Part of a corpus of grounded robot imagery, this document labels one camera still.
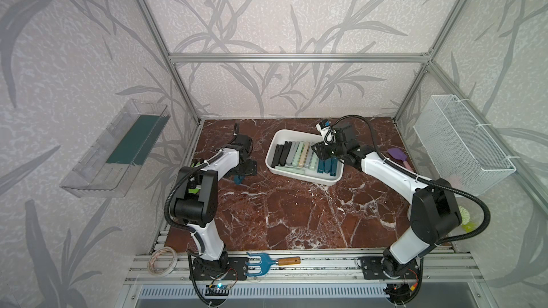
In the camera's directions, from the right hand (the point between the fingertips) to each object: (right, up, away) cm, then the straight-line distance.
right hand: (316, 143), depth 89 cm
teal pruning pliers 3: (+9, -12, +9) cm, 17 cm away
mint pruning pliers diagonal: (-8, -9, +11) cm, 16 cm away
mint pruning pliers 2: (-9, -13, +9) cm, 18 cm away
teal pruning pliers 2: (+3, -12, +9) cm, 15 cm away
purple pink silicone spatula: (+43, -6, +16) cm, 47 cm away
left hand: (-32, -13, +7) cm, 35 cm away
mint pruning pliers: (0, -9, +10) cm, 14 cm away
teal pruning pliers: (-35, -17, +8) cm, 40 cm away
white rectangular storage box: (-16, +3, +18) cm, 24 cm away
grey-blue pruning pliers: (-9, -2, +17) cm, 19 cm away
